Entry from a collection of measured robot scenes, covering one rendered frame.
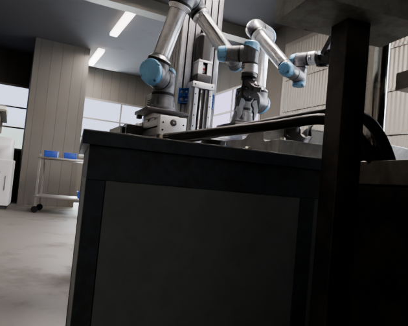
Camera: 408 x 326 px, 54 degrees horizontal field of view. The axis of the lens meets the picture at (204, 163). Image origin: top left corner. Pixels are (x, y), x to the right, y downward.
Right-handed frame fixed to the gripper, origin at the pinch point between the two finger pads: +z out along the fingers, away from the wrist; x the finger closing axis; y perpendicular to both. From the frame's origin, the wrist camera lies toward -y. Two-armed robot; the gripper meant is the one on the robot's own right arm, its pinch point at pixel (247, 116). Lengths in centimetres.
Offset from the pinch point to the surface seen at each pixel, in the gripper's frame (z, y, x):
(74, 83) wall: -139, 658, 89
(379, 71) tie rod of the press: -3, -78, -5
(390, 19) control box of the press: -6, -100, 12
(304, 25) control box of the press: -6, -88, 25
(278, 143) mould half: 17, -48, 8
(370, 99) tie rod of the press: 5, -76, -3
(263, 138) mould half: 13.9, -36.1, 8.2
